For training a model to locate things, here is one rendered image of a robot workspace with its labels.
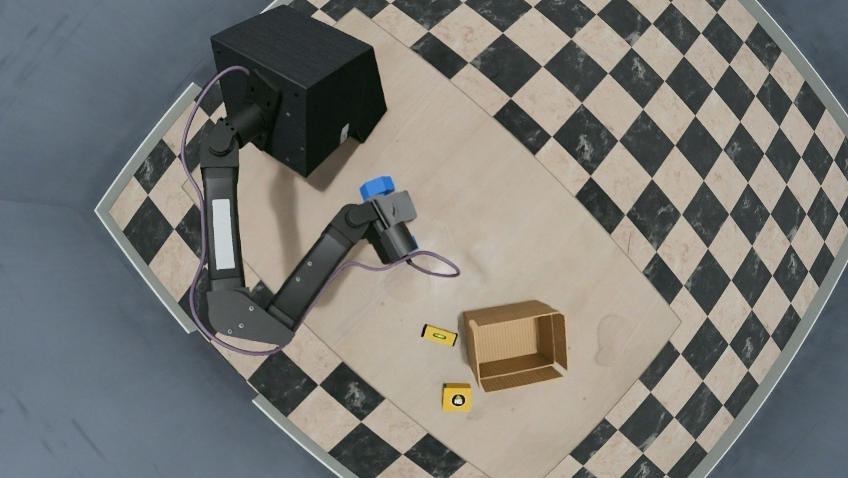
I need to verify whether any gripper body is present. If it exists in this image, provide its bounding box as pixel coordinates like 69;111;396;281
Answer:
386;192;417;223

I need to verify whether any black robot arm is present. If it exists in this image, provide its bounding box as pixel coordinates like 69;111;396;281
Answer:
200;67;418;346

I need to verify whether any blue dumbbell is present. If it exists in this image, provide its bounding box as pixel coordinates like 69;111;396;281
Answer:
359;176;395;202

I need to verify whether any yellow tape measure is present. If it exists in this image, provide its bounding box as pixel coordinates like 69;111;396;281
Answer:
442;383;472;411

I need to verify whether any open brown cardboard box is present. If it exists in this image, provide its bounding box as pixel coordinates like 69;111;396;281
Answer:
463;300;569;394

